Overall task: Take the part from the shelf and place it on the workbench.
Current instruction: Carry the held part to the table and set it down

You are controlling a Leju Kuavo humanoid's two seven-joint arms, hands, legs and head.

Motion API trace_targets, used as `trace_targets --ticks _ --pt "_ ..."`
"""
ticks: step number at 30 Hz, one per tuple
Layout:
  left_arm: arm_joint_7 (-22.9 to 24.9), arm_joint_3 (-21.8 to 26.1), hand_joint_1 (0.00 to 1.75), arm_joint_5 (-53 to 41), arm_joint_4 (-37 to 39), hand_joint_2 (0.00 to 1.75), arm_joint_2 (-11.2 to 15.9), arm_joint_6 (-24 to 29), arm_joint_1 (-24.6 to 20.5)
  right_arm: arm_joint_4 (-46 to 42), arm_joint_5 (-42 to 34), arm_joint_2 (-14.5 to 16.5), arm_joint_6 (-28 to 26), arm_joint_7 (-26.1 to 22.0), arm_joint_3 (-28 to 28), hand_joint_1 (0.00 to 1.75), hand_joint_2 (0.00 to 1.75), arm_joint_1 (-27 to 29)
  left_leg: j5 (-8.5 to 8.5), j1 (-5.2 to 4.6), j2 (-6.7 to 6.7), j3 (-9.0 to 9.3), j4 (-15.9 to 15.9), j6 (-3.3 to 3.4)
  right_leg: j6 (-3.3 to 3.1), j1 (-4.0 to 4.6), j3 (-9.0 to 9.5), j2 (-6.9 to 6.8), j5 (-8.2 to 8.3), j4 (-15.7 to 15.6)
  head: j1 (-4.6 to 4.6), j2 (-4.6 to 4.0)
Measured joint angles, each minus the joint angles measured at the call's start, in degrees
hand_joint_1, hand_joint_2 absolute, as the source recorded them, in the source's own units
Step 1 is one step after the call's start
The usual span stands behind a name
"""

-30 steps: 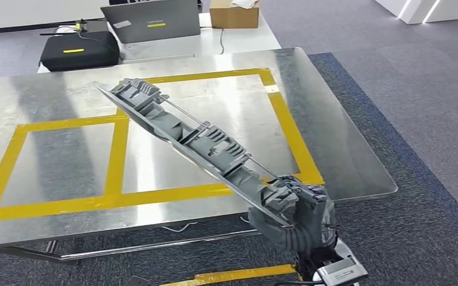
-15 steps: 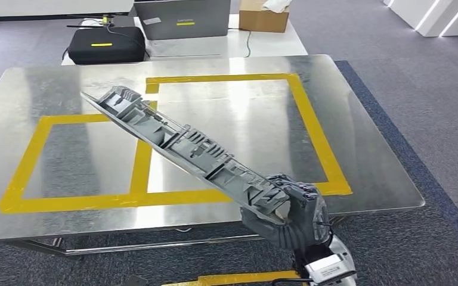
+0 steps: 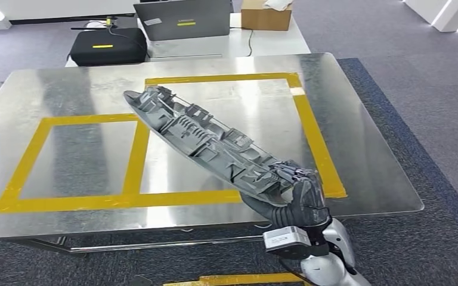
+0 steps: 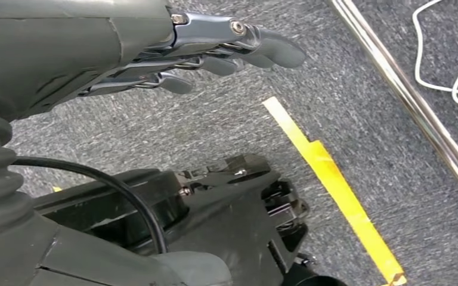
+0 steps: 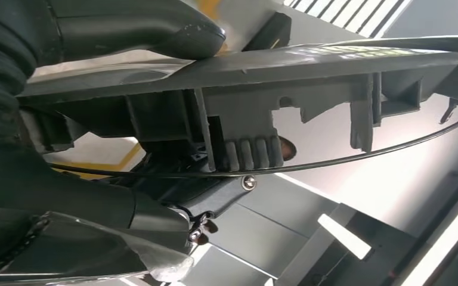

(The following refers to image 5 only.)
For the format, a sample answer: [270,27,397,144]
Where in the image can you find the steel workbench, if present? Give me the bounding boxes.
[27,0,458,286]

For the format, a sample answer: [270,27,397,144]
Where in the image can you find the black box device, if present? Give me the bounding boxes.
[243,11,293,53]

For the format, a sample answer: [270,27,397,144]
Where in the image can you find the braided black cable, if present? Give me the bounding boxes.
[0,214,50,277]

